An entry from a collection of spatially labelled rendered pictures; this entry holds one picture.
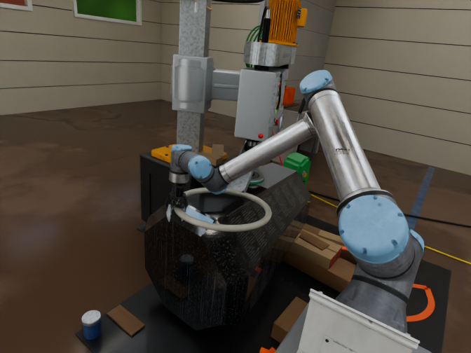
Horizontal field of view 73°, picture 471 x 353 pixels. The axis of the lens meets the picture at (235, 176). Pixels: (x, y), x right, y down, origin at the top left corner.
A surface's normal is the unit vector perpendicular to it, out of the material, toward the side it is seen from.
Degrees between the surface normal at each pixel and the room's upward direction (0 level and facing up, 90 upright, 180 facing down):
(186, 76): 90
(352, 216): 49
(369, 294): 26
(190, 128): 90
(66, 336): 0
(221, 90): 90
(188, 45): 90
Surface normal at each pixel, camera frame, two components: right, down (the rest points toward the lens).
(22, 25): 0.81, 0.29
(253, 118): -0.25, 0.35
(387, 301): 0.19, -0.58
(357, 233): -0.49, -0.45
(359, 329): -0.55, 0.27
